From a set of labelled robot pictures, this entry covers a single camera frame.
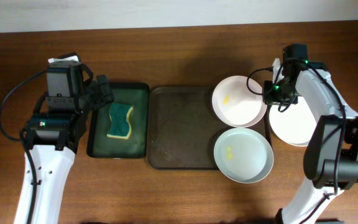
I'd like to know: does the green and yellow sponge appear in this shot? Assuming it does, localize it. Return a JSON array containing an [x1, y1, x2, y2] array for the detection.
[[106, 103, 133, 139]]

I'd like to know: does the brown serving tray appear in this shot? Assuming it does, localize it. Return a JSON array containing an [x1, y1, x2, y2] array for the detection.
[[146, 86, 272, 170]]

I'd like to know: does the pink plate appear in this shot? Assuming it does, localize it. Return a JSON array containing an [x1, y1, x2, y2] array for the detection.
[[211, 75, 267, 128]]

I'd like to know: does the white plate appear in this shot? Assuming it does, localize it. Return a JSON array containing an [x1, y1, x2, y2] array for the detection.
[[269, 96, 316, 147]]

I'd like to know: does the light blue plate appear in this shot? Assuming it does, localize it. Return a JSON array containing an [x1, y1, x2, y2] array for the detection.
[[213, 128, 274, 184]]

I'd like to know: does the black water tray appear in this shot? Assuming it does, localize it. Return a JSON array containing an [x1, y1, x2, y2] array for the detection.
[[86, 82, 149, 159]]

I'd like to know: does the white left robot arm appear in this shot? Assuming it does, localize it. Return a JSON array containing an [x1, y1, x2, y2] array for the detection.
[[14, 75, 114, 223]]

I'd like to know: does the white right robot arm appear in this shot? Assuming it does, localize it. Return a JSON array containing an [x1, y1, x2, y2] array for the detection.
[[263, 58, 358, 223]]

